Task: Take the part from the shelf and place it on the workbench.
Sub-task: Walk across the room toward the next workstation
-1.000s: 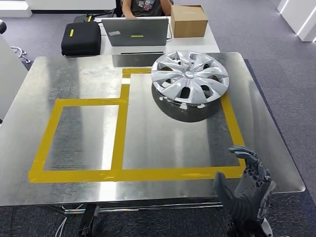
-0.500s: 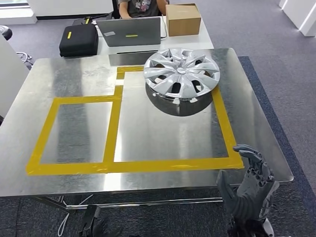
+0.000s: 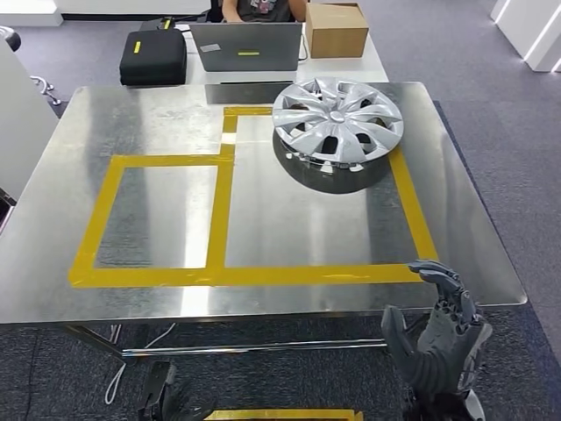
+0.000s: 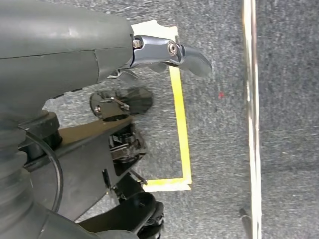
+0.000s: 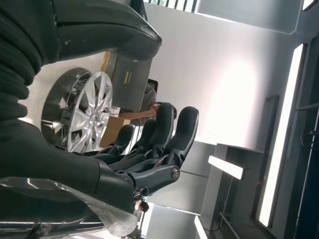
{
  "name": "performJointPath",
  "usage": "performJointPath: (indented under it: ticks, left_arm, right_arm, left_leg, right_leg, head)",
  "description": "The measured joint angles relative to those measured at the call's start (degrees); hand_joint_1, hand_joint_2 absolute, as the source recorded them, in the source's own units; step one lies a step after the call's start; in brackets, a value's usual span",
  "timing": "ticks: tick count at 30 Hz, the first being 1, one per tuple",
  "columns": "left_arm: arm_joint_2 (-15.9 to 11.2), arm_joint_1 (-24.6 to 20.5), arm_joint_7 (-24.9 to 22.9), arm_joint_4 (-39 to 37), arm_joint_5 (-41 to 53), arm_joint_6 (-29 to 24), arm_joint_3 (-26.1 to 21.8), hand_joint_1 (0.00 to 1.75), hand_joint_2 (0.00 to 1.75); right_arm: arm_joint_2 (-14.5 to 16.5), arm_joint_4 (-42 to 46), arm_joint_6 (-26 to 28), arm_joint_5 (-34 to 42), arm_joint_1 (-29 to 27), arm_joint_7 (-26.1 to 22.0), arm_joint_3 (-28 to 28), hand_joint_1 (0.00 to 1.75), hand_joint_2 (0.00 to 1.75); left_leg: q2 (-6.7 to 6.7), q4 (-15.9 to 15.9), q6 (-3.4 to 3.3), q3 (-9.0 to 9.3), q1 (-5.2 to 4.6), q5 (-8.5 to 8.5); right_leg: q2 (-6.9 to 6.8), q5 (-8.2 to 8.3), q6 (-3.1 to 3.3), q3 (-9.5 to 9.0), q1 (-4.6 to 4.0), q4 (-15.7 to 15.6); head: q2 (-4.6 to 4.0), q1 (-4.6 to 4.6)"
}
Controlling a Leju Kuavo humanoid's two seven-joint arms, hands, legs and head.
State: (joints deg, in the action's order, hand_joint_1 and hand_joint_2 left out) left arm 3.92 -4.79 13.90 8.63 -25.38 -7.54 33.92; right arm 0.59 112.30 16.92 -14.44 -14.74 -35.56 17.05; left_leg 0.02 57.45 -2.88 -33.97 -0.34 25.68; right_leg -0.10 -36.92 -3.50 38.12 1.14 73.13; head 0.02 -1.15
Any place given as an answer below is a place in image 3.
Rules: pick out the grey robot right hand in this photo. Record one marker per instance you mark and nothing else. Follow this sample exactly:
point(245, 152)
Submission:
point(447, 354)

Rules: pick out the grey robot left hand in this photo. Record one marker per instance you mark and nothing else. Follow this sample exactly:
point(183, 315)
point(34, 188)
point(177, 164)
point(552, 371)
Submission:
point(184, 409)

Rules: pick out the silver wheel cover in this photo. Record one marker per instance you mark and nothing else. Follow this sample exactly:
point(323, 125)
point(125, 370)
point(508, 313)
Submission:
point(337, 116)

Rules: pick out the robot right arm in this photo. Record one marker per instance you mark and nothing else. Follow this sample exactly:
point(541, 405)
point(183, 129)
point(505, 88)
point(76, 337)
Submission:
point(438, 409)

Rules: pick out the stainless steel workbench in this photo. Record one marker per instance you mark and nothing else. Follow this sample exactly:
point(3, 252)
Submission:
point(307, 232)

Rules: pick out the yellow floor tape square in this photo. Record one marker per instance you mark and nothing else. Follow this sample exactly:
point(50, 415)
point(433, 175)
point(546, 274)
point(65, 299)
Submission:
point(285, 415)

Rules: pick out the white display plinth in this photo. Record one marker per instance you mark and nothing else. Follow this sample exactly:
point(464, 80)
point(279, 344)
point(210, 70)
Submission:
point(534, 40)

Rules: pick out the white desk with steel legs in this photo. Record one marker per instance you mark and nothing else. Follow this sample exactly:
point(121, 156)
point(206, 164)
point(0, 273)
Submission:
point(22, 133)

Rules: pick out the black zipped case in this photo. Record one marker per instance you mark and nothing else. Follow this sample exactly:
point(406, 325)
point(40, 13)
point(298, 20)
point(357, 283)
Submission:
point(153, 61)

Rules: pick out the brown cardboard box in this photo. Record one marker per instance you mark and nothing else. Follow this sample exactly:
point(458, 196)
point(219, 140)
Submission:
point(337, 35)

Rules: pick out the grey laptop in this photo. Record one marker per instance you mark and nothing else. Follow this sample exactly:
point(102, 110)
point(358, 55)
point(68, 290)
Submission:
point(245, 43)

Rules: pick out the small black pouch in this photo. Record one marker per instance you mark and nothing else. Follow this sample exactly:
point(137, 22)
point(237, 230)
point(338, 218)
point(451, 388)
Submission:
point(151, 25)

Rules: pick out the person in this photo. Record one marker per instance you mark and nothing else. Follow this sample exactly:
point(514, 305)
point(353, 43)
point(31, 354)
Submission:
point(263, 9)

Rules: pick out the black office chair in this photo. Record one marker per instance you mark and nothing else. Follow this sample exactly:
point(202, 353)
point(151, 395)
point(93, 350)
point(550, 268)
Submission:
point(10, 38)

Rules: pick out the long white plinth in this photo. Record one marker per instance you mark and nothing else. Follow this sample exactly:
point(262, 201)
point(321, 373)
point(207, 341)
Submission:
point(26, 14)

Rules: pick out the yellow tape frame on workbench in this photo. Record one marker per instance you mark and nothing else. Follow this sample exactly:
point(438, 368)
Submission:
point(219, 221)

